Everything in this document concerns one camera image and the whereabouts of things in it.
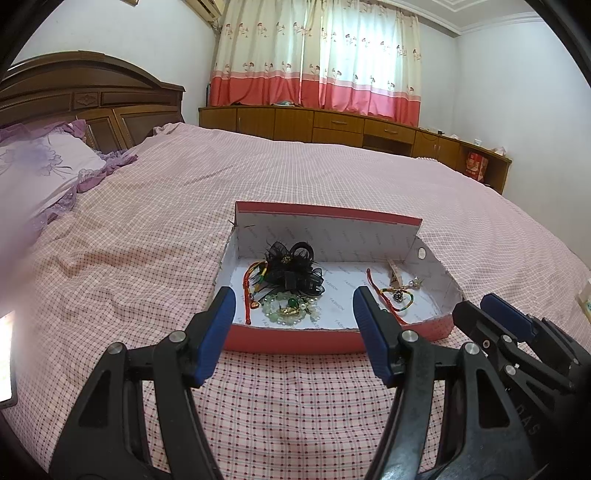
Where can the cream and pink curtain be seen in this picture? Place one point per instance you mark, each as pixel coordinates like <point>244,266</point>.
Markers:
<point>318,55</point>

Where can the wooden headboard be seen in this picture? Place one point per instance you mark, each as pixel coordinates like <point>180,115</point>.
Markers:
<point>92,87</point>

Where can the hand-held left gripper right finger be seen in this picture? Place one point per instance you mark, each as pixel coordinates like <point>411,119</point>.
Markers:
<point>374,332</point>

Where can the red cardboard box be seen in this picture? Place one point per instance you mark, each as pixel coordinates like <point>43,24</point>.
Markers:
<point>295,341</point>

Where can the pink checked bedsheet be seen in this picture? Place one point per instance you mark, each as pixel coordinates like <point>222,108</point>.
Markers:
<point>161,221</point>

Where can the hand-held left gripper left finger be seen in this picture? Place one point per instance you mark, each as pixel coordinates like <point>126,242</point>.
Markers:
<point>217,332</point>

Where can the green bead earring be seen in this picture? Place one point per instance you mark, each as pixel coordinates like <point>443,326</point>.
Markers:
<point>292,302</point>

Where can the white air conditioner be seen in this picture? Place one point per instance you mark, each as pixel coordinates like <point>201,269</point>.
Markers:
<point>207,5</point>

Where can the pearl pendant earring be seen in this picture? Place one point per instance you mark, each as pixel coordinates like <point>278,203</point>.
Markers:
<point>414,283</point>

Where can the purple floral pillow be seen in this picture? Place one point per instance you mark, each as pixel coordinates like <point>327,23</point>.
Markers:
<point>37,166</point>

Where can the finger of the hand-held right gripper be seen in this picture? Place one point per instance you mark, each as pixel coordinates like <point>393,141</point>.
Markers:
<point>505,310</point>
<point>480,327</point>

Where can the white paper packet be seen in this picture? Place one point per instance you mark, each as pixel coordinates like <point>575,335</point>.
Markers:
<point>584,300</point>

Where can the smartphone with lit screen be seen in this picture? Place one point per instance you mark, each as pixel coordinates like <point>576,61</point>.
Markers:
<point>7,360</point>

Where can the red gift box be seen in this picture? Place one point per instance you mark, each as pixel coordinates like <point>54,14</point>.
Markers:
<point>476,166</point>

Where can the pink hair clip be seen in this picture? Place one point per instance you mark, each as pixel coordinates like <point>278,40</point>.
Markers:
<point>395,273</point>

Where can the wooden low cabinet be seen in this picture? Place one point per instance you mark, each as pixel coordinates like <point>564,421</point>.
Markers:
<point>295,122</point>

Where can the black feather hair accessory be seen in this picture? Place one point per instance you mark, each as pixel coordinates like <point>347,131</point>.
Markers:
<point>286,267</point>

